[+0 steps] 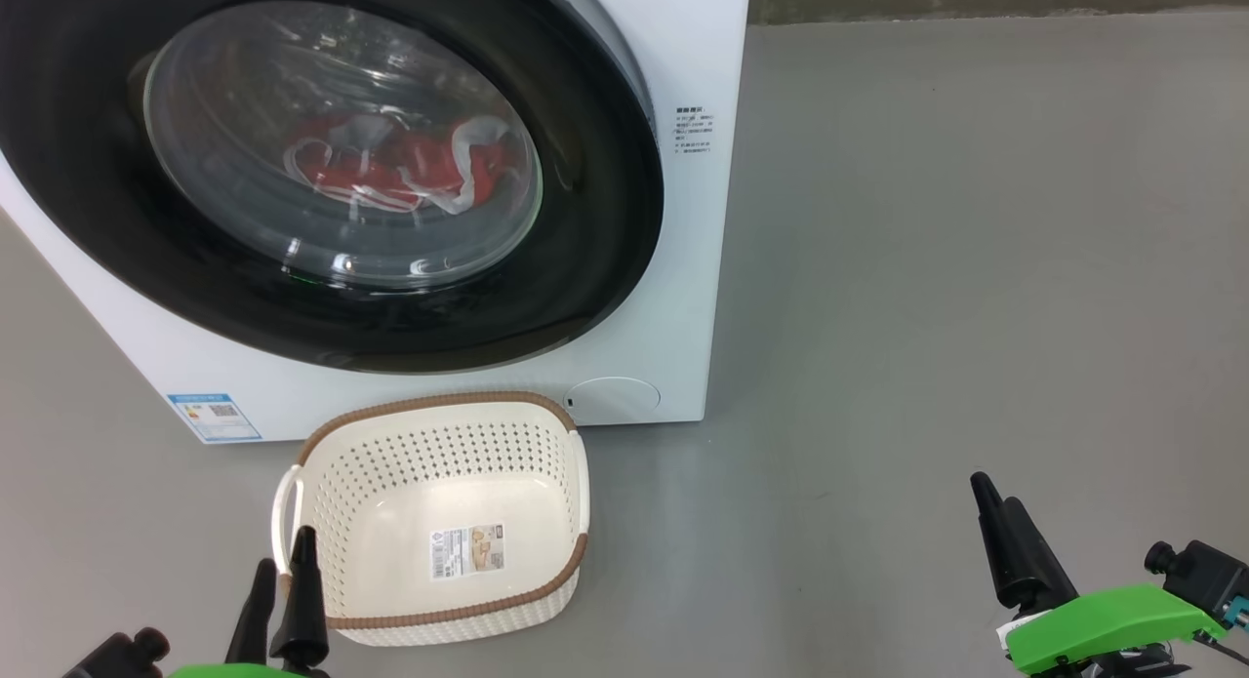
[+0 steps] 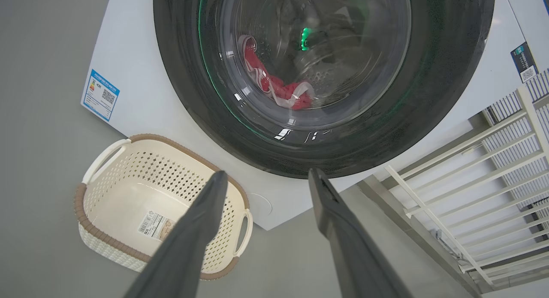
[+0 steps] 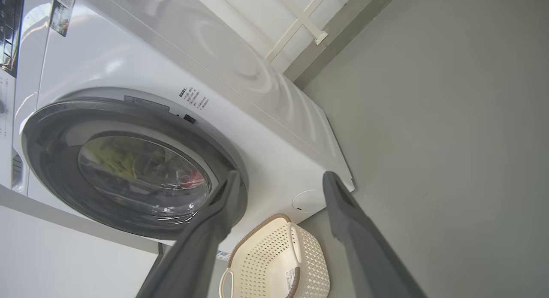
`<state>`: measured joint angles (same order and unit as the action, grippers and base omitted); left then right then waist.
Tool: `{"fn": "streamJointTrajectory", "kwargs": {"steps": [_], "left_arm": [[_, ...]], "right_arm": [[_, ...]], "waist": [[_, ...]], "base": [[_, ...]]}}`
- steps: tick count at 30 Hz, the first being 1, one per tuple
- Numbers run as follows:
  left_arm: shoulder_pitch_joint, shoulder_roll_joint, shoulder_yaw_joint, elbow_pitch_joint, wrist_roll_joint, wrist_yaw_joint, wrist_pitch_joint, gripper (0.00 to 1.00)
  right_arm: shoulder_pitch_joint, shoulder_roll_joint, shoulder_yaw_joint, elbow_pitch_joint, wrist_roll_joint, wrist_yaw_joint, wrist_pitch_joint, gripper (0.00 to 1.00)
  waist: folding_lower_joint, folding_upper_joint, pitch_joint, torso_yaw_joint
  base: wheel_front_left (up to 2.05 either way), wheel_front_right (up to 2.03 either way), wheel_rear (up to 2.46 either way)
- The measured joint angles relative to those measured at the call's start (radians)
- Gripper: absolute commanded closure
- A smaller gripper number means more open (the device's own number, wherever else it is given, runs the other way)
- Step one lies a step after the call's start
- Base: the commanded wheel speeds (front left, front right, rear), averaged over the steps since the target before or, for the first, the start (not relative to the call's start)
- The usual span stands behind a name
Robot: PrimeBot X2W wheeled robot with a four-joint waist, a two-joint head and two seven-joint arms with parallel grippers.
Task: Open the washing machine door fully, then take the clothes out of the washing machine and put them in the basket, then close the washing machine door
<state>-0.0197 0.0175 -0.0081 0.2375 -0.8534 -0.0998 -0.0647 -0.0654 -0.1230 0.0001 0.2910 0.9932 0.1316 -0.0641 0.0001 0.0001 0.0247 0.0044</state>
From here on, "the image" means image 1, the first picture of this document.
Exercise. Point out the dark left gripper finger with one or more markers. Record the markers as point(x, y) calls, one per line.
point(256, 619)
point(302, 619)

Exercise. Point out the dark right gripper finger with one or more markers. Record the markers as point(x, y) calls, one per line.
point(995, 541)
point(1039, 571)

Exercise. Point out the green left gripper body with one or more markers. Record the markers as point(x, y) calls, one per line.
point(234, 671)

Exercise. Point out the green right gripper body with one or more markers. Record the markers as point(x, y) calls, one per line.
point(1112, 624)

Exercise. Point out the red and white garment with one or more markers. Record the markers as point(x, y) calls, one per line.
point(429, 166)

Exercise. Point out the black round glass washer door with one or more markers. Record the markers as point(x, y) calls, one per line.
point(605, 219)

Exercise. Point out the printed food package label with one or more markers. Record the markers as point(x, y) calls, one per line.
point(468, 551)

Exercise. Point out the cream perforated laundry basket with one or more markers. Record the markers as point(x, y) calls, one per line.
point(459, 473)

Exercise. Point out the white front-load washing machine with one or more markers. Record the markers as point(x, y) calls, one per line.
point(683, 317)

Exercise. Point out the blue energy label sticker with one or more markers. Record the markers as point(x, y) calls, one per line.
point(215, 418)

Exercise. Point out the round white filter cover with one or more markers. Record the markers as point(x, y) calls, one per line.
point(613, 401)

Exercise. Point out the grey wall baseboard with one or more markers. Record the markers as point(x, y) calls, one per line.
point(976, 0)

